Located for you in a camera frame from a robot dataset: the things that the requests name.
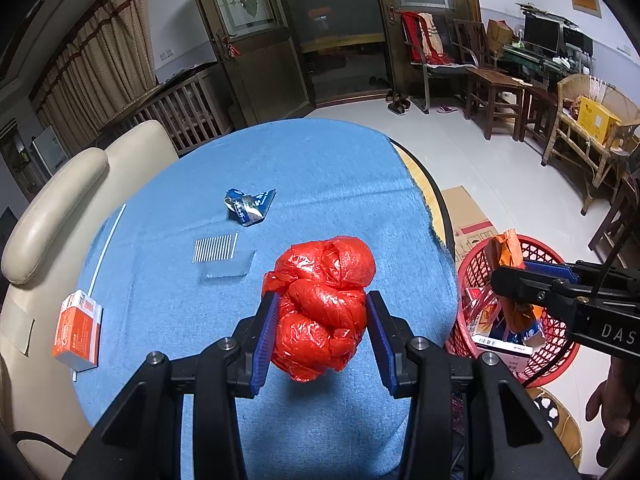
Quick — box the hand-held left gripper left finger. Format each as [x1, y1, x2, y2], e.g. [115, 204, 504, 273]
[65, 290, 282, 480]

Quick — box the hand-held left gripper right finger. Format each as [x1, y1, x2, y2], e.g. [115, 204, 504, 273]
[365, 290, 581, 480]

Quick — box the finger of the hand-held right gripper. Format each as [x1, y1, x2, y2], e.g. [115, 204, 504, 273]
[524, 259, 610, 285]
[491, 266, 583, 313]

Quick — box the orange wrapper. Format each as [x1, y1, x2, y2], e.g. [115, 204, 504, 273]
[487, 229, 543, 336]

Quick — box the blue toothpaste box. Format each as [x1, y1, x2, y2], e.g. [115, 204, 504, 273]
[487, 310, 545, 347]

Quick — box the red plastic bag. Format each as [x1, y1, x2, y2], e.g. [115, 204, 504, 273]
[261, 235, 377, 385]

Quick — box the red plastic basket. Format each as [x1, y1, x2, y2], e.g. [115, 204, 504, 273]
[444, 234, 583, 388]

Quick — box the person's right hand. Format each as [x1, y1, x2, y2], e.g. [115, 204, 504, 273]
[586, 360, 640, 466]

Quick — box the dark wooden chair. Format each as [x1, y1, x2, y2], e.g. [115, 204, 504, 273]
[587, 170, 640, 271]

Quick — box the flat cardboard box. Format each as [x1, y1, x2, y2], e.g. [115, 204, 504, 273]
[441, 186, 501, 261]

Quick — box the striped clear plastic packaging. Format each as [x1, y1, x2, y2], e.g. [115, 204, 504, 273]
[192, 231, 257, 282]

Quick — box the round patterned cushion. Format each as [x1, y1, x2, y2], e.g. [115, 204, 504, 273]
[525, 387, 583, 476]

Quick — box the blue foil wrapper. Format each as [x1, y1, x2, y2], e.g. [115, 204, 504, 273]
[224, 188, 277, 228]

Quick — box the rattan chair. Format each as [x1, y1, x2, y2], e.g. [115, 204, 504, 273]
[542, 74, 640, 216]

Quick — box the yellow box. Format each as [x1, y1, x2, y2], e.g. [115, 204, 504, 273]
[577, 96, 623, 147]

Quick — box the wooden stool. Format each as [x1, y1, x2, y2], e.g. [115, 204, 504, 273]
[517, 85, 558, 143]

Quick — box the blue tablecloth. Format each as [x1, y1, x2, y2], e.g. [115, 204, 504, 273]
[75, 117, 461, 480]

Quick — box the thin white stick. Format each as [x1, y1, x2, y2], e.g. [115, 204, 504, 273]
[72, 204, 127, 383]

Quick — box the small orange white box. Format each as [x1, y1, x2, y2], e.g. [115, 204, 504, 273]
[52, 290, 103, 372]

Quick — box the brown wooden chair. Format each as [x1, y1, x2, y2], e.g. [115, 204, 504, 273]
[452, 19, 526, 141]

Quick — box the cluttered desk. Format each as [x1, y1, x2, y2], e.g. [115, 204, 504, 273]
[500, 42, 593, 82]

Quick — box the metal chair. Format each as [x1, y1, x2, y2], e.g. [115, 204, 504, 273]
[402, 10, 481, 113]

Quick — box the small black monitor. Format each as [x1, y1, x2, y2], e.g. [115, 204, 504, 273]
[562, 27, 595, 58]

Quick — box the large black monitor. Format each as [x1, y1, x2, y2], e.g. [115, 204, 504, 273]
[522, 14, 561, 55]

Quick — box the wooden crib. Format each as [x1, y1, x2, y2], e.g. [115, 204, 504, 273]
[100, 67, 236, 156]

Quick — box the brown cardboard box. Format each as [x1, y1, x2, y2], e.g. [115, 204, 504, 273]
[486, 19, 515, 51]

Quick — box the beige leather sofa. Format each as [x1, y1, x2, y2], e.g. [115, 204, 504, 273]
[0, 120, 181, 480]

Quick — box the red striped cloth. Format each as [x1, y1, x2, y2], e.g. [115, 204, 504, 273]
[402, 10, 451, 66]

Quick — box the beige curtain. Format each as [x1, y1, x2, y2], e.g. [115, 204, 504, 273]
[30, 0, 161, 133]

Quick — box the black cable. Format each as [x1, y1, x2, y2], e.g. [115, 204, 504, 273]
[10, 431, 76, 458]

